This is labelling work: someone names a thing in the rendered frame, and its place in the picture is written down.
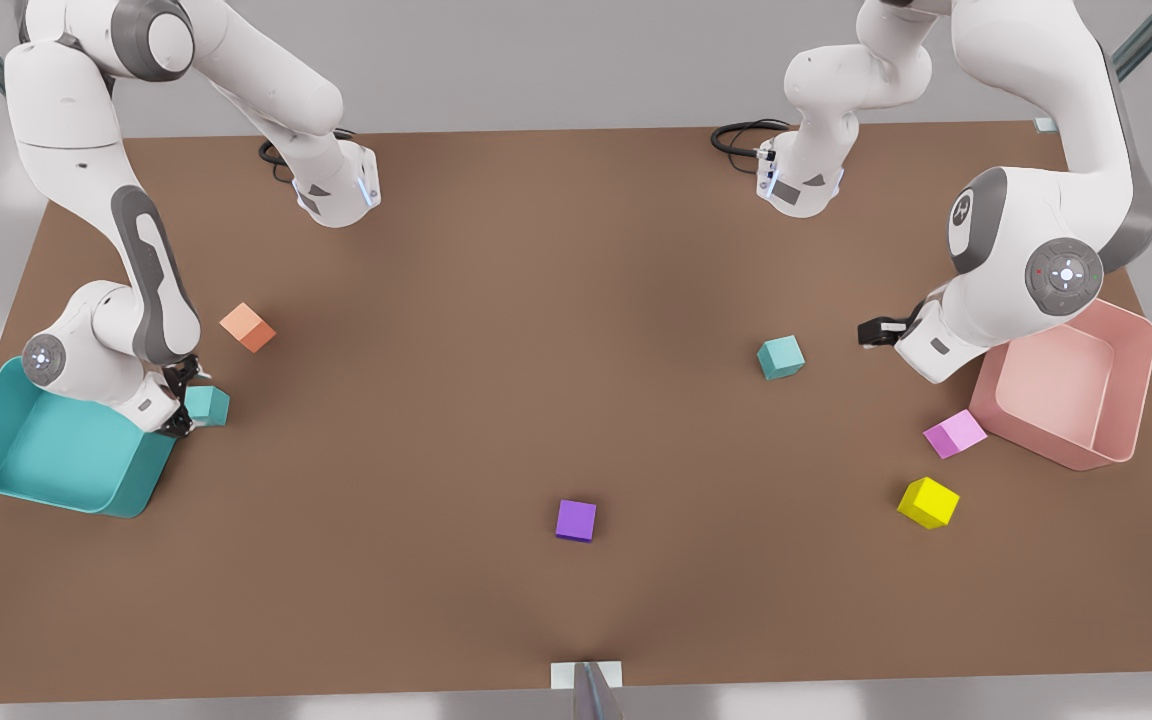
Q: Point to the light blue cube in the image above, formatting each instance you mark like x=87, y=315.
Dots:
x=209, y=405
x=781, y=357

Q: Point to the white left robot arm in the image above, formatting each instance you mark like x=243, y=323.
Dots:
x=1036, y=200

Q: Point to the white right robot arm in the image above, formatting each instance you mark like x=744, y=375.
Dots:
x=96, y=170

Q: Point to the orange cube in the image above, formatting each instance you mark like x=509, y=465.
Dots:
x=247, y=327

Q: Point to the pink cube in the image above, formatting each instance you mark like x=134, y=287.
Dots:
x=955, y=434

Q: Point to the teal bin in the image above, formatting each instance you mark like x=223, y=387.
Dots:
x=56, y=455

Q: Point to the yellow cube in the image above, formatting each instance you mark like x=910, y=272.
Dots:
x=928, y=502

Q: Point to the pink bin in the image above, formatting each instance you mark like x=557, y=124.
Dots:
x=1071, y=390

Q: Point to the purple cube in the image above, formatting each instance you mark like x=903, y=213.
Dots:
x=575, y=521

